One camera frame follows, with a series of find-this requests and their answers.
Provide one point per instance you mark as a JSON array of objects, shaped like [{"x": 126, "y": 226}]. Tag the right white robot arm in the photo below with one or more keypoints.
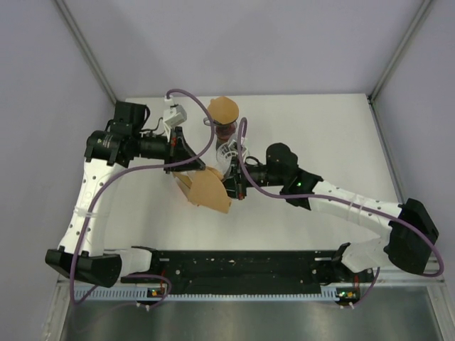
[{"x": 405, "y": 232}]

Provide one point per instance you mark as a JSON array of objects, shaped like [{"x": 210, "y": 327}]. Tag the brown paper coffee filter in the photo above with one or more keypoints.
[{"x": 223, "y": 110}]

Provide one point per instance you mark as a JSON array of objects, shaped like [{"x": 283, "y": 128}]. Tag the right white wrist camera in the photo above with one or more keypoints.
[{"x": 235, "y": 150}]

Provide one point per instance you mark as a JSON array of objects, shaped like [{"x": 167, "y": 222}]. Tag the grey cable duct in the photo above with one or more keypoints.
[{"x": 152, "y": 293}]

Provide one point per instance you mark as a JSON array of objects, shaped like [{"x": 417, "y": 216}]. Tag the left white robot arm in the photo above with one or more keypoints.
[{"x": 81, "y": 254}]

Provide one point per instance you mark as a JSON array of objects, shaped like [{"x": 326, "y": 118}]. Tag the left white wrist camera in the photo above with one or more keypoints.
[{"x": 173, "y": 115}]

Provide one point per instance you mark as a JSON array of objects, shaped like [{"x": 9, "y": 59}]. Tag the aluminium frame rail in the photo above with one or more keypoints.
[{"x": 84, "y": 47}]

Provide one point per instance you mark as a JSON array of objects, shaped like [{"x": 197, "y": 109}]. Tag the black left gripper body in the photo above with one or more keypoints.
[{"x": 170, "y": 155}]

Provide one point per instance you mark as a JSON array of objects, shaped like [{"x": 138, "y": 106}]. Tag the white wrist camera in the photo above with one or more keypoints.
[
  {"x": 235, "y": 150},
  {"x": 173, "y": 115}
]

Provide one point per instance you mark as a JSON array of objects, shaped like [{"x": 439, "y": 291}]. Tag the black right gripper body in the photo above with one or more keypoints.
[{"x": 239, "y": 186}]

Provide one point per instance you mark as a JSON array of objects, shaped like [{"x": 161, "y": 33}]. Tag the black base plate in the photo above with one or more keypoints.
[{"x": 251, "y": 272}]

